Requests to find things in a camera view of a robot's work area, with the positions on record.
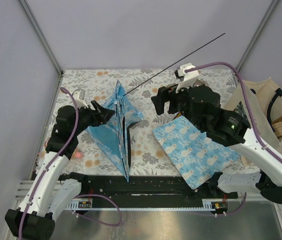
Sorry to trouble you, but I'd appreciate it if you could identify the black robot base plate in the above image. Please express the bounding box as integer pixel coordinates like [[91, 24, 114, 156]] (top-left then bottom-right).
[[57, 172, 239, 208]]

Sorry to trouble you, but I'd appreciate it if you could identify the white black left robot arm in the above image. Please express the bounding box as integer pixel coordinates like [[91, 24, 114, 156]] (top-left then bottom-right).
[[4, 100, 115, 240]]

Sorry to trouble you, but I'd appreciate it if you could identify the pink pet toy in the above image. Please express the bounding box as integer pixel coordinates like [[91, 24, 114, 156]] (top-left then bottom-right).
[[73, 150, 84, 159]]

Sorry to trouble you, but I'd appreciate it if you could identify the white slotted cable duct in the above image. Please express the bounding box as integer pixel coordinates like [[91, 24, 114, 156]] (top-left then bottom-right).
[[65, 195, 215, 212]]

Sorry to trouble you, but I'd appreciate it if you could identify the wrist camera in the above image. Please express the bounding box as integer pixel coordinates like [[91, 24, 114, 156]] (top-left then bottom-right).
[[72, 88, 90, 109], [174, 62, 200, 93]]

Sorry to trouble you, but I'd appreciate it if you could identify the beige canvas tote bag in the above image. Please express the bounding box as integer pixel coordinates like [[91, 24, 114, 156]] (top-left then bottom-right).
[[228, 76, 282, 161]]

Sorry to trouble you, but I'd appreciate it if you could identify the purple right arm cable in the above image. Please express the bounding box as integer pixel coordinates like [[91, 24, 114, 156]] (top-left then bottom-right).
[[185, 61, 282, 218]]

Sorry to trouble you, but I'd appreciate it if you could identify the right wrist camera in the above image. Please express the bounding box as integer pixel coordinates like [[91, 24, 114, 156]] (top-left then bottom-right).
[[174, 62, 200, 93]]

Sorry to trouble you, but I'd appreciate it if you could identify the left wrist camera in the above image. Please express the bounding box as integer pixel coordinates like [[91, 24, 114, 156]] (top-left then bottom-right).
[[72, 88, 90, 109]]

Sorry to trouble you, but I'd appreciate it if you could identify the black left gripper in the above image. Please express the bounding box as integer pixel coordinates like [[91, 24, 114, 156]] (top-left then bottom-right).
[[71, 100, 115, 136]]

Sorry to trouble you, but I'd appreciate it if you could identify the floral white tablecloth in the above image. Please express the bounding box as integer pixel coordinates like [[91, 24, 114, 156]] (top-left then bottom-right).
[[32, 68, 247, 177]]

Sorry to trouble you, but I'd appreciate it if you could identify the blue snowman pet tent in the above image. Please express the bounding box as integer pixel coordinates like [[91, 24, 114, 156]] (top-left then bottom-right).
[[86, 81, 144, 180]]

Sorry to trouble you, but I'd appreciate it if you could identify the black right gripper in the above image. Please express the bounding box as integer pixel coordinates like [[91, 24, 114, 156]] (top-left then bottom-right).
[[150, 78, 205, 130]]

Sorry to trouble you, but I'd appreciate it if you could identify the blue snowman tent mat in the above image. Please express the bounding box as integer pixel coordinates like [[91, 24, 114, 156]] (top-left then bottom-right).
[[153, 116, 241, 190]]

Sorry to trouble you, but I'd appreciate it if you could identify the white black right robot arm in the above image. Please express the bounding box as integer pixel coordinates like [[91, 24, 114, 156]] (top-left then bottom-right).
[[151, 84, 282, 204]]

